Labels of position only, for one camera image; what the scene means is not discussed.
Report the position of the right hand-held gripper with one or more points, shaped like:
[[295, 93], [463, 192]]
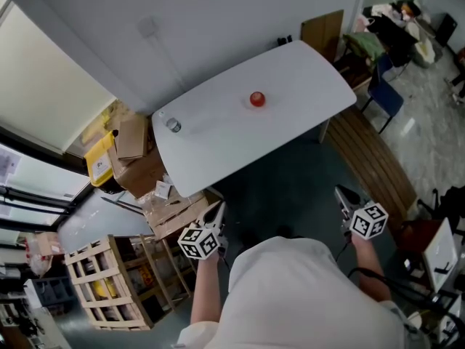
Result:
[[367, 222]]

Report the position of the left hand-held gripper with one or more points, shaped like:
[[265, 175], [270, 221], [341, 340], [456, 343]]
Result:
[[203, 240]]

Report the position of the red apple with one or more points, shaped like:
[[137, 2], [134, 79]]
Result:
[[257, 99]]

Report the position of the person's right forearm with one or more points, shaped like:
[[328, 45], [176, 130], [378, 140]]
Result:
[[370, 267]]

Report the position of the person's left forearm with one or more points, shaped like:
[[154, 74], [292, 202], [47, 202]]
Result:
[[206, 289]]

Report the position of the taped flat cardboard box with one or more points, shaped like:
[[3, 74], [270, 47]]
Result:
[[174, 209]]

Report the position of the wooden slat bench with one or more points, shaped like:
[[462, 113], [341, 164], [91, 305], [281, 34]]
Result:
[[374, 162]]

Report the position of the small white paper box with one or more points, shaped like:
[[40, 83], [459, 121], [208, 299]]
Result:
[[163, 189]]

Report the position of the white open laptop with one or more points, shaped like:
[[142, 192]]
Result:
[[440, 254]]

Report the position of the large brown cardboard box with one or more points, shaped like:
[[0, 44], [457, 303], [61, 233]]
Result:
[[140, 175]]

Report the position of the person's white shirt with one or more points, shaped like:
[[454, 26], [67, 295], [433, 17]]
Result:
[[301, 296]]

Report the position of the white table leg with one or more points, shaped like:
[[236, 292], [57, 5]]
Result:
[[322, 131]]

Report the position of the wooden slat crate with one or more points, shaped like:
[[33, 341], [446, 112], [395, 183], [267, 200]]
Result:
[[109, 285]]

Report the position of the clear plastic bottle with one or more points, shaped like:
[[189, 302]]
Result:
[[173, 124]]

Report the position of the small flat cardboard box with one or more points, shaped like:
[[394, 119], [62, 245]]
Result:
[[131, 138]]

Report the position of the blue chair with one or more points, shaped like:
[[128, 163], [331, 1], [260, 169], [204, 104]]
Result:
[[386, 92]]

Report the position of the yellow plastic bin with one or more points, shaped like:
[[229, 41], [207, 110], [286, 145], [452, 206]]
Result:
[[99, 160]]

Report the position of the green bag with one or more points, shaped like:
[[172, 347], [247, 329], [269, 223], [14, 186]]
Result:
[[364, 44]]

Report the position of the white sack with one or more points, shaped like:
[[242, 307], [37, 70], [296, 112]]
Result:
[[425, 51]]

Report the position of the black bag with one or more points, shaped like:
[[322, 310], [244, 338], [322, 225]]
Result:
[[392, 36]]

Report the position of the brown cardboard sheet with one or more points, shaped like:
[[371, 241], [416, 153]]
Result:
[[321, 35]]

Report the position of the black box speaker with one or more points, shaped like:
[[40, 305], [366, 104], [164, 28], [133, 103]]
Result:
[[446, 28]]

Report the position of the black device by wall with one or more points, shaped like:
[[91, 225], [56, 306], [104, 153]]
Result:
[[284, 40]]

